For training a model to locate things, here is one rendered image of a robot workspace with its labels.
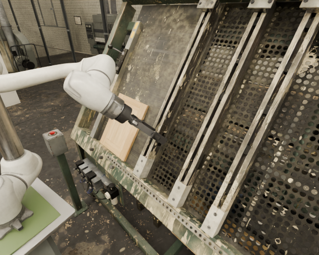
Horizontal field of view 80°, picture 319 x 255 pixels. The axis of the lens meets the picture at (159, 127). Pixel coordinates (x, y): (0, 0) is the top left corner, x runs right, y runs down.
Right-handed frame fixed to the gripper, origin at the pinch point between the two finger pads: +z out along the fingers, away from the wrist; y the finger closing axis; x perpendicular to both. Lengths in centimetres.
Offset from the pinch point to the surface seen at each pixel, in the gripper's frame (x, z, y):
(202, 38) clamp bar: 56, 2, -24
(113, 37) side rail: 41, -32, -98
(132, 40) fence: 44, -21, -77
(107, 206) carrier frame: -88, 44, -83
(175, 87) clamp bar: 26.3, 5.2, -23.6
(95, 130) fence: -29, -7, -75
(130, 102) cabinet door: 5, -2, -57
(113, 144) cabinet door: -27, 5, -56
